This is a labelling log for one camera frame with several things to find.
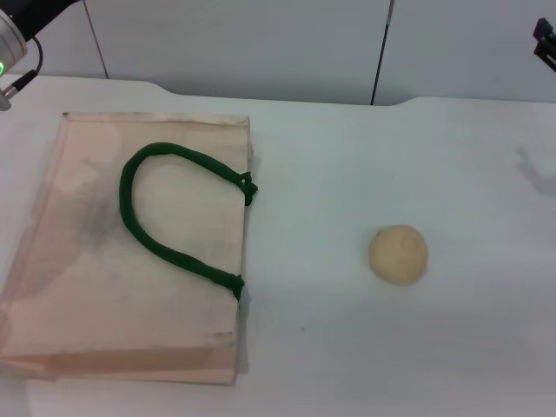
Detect cream fabric handbag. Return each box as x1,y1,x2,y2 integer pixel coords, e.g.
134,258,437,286
0,111,261,386

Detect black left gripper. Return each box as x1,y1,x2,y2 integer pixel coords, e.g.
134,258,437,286
7,0,77,43

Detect black cable with metal plug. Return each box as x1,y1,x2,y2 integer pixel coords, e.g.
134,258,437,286
0,36,44,110

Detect round egg yolk pastry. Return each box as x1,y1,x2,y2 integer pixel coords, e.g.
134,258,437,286
368,223,430,288

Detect green rope bag handle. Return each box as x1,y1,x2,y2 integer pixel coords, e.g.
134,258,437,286
119,142,259,301

